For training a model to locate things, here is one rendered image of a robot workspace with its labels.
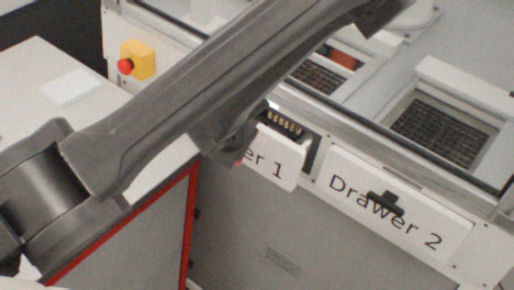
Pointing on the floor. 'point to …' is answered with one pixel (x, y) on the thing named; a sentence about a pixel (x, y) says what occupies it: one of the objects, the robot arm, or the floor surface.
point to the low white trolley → (88, 105)
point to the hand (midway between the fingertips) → (244, 145)
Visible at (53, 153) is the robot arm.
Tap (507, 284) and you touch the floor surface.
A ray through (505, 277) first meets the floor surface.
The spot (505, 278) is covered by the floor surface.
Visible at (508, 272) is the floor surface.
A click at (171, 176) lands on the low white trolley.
